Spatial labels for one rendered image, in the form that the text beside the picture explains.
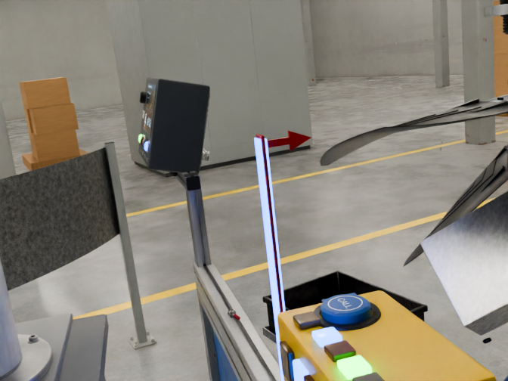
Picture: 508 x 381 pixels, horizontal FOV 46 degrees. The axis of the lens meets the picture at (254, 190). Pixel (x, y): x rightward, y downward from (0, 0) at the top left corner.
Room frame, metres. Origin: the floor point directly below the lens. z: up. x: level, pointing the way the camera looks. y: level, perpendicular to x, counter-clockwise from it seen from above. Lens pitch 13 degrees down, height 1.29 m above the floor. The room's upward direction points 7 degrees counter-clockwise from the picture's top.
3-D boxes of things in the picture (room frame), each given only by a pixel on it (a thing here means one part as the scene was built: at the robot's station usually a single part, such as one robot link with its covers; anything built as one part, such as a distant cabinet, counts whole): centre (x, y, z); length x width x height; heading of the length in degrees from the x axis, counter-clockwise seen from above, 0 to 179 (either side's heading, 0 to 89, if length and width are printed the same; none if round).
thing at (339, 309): (0.45, -0.06, 1.08); 0.04 x 0.04 x 0.02
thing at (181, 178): (1.30, 0.15, 1.04); 0.24 x 0.03 x 0.03; 14
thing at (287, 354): (0.43, -0.01, 1.04); 0.02 x 0.01 x 0.03; 14
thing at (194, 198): (1.20, 0.12, 0.96); 0.03 x 0.03 x 0.20; 14
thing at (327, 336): (0.41, -0.04, 1.08); 0.02 x 0.02 x 0.01; 14
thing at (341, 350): (0.38, -0.05, 1.08); 0.02 x 0.02 x 0.01; 14
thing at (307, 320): (0.44, -0.03, 1.08); 0.02 x 0.02 x 0.01; 14
